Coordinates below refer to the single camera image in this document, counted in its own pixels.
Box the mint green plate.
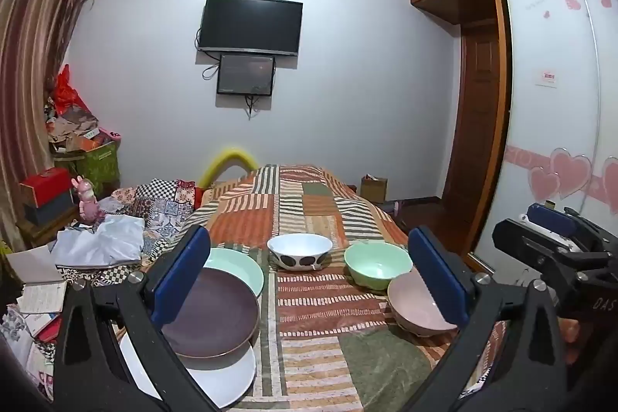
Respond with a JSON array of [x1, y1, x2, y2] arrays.
[[203, 247, 265, 299]]

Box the green patterned storage box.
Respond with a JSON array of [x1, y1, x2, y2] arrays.
[[53, 141, 121, 200]]

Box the white wardrobe door with hearts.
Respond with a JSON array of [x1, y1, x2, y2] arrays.
[[475, 0, 618, 273]]

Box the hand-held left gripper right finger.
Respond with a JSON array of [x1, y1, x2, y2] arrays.
[[408, 226, 567, 412]]

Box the striped brown curtain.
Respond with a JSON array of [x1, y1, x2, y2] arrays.
[[0, 0, 104, 258]]

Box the black wall television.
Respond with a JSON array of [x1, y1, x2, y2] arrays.
[[199, 0, 304, 56]]

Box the dark purple plate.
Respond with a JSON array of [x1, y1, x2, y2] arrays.
[[161, 267, 261, 357]]

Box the white cloth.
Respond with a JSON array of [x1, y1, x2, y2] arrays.
[[51, 214, 146, 268]]

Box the yellow foam tube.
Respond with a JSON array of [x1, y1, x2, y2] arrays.
[[199, 145, 259, 188]]

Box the brown wooden door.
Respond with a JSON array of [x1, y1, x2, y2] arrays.
[[441, 0, 500, 201]]

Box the pink box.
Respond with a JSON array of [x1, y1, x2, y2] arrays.
[[92, 126, 121, 147]]

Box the green bowl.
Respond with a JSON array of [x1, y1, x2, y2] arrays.
[[344, 241, 414, 291]]

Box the patchwork striped blanket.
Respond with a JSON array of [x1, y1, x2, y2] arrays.
[[116, 163, 513, 412]]

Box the white bowl with black dots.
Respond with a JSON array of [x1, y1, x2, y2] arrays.
[[267, 233, 332, 272]]

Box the person's right hand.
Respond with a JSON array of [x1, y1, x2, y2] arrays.
[[559, 318, 581, 342]]

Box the pink rabbit toy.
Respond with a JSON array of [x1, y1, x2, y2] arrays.
[[71, 175, 104, 224]]

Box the red box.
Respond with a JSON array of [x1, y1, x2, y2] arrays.
[[19, 167, 73, 206]]

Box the scattered booklets and papers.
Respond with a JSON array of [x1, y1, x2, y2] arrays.
[[0, 303, 63, 393]]

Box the white plate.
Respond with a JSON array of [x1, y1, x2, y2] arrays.
[[118, 330, 256, 410]]

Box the brown cardboard box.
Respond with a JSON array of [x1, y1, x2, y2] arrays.
[[360, 175, 388, 203]]

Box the red plastic bag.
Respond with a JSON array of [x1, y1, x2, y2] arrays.
[[54, 64, 92, 116]]

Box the small black wall monitor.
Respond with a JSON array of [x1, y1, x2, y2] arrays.
[[217, 53, 276, 97]]

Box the open notebook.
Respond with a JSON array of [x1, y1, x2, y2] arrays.
[[6, 245, 68, 314]]

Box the pink bowl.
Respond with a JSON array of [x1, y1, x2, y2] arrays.
[[387, 271, 459, 338]]

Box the pile of paper clutter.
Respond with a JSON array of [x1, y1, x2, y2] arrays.
[[46, 103, 104, 152]]

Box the checkered patchwork quilt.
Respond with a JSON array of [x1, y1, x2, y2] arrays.
[[92, 178, 204, 287]]

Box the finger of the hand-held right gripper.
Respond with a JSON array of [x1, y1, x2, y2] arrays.
[[491, 218, 610, 272], [527, 202, 618, 255]]

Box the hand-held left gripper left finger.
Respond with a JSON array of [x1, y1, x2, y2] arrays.
[[52, 224, 219, 412]]

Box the dark grey box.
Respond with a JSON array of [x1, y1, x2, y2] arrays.
[[23, 195, 80, 227]]

